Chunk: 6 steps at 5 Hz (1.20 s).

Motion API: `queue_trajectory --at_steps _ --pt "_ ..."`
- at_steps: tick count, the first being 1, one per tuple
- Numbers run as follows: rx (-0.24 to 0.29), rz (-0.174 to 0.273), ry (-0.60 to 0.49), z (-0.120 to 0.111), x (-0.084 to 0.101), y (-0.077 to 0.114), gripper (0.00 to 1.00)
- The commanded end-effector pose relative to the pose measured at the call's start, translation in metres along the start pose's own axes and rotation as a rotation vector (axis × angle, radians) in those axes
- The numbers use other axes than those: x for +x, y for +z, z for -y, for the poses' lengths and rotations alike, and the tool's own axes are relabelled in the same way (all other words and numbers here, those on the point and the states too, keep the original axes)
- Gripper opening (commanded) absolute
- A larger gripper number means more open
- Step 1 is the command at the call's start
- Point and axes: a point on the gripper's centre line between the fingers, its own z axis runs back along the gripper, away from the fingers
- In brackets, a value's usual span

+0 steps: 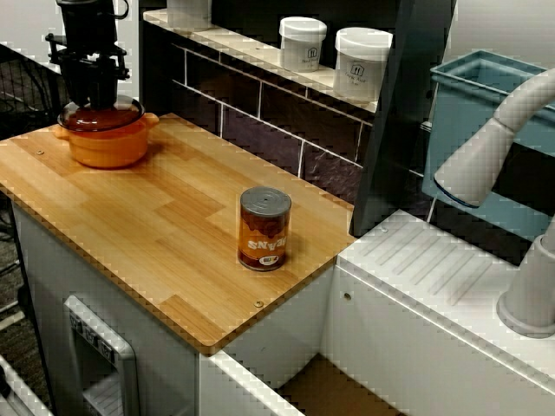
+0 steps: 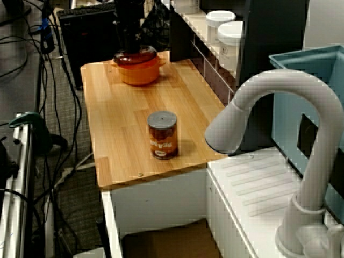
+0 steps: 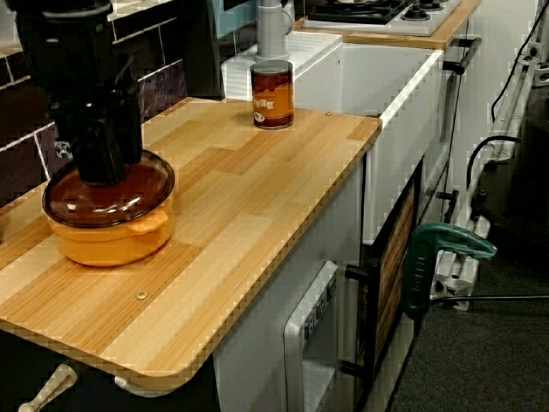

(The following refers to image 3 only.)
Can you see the white kitchen cabinet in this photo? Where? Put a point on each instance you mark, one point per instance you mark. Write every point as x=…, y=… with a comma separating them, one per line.
x=266, y=343

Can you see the wooden cabinet door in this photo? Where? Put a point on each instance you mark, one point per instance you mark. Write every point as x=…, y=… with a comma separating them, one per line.
x=394, y=274

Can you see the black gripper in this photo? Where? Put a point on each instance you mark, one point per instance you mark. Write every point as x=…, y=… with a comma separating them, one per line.
x=77, y=64

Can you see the white sink unit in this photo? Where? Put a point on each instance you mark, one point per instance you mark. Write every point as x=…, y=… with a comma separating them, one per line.
x=386, y=73

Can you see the aluminium frame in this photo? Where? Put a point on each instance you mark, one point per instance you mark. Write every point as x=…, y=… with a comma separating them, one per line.
x=484, y=193

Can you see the black bulky equipment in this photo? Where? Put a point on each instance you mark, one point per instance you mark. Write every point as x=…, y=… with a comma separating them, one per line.
x=527, y=171

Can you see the grey dispenser panel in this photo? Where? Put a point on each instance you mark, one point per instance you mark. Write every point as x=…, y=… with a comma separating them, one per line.
x=313, y=326

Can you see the grey curved faucet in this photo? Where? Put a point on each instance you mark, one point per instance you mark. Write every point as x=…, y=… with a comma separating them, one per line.
x=272, y=30

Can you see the white plastic jar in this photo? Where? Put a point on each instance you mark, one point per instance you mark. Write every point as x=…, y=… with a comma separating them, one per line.
x=6, y=21

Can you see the orange plastic pot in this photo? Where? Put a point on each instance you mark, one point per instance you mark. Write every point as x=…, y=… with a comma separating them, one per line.
x=107, y=249

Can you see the white wooden peg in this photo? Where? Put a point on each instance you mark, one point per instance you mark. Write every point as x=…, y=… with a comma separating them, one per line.
x=47, y=388
x=137, y=388

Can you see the white stove top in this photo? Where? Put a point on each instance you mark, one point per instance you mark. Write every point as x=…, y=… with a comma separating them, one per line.
x=377, y=15

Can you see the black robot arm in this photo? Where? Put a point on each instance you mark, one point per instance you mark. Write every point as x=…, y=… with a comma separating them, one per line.
x=64, y=8

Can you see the thin black rod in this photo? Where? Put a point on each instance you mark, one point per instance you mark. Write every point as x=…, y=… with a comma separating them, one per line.
x=493, y=298

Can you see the brown beans can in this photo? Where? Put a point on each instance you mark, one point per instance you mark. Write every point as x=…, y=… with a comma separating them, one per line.
x=272, y=94

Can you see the brown lid with yellow knob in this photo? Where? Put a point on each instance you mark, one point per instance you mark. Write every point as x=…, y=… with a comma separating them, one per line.
x=107, y=206

